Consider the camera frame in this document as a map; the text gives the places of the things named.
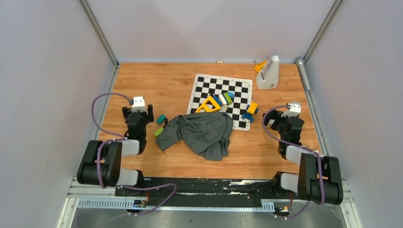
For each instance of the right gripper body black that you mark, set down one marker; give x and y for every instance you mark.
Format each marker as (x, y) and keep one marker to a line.
(279, 122)

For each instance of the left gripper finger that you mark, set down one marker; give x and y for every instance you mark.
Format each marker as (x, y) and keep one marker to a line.
(150, 113)
(126, 113)

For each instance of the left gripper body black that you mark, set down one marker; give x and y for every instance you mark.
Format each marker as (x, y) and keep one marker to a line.
(144, 117)

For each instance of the grey t-shirt garment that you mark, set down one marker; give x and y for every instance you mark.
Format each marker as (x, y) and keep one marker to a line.
(206, 134)

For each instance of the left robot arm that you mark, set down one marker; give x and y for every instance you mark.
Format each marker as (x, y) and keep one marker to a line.
(101, 163)

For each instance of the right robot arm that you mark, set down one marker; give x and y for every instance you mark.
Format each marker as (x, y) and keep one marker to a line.
(319, 177)

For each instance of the teal rectangular block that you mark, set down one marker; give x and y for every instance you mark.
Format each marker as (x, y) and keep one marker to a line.
(161, 119)

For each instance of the green rectangular block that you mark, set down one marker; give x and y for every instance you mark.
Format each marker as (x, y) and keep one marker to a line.
(158, 131)

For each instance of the white wedge stand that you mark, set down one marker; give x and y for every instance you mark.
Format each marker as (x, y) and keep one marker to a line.
(268, 77)

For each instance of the colourful stacked block tower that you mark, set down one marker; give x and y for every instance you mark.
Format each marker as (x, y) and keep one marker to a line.
(224, 99)

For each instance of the orange clip behind stand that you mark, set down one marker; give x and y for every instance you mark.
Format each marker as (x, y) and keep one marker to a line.
(258, 67)

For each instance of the yellow triangle block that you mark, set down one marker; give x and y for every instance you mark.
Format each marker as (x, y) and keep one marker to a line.
(211, 104)

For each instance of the black white checkerboard mat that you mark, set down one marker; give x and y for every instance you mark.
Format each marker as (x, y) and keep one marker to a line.
(208, 85)

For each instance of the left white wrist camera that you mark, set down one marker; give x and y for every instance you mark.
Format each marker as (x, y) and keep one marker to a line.
(137, 104)

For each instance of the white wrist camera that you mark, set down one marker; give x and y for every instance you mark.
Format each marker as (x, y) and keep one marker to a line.
(294, 110)
(137, 104)

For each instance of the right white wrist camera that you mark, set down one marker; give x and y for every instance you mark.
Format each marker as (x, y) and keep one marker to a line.
(294, 110)

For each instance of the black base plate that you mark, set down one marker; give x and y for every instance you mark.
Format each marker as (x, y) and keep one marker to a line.
(207, 193)

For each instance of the aluminium frame rail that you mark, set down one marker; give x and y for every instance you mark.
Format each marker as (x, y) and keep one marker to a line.
(94, 197)

